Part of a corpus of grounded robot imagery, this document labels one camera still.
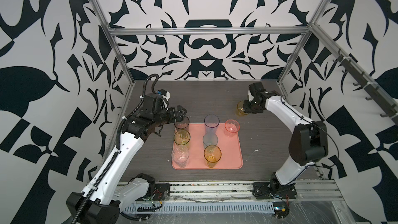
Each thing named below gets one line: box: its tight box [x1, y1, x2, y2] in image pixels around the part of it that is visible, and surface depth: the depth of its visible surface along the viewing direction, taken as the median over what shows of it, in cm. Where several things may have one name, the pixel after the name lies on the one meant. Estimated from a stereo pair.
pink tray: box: [172, 122, 244, 171], surface depth 87 cm
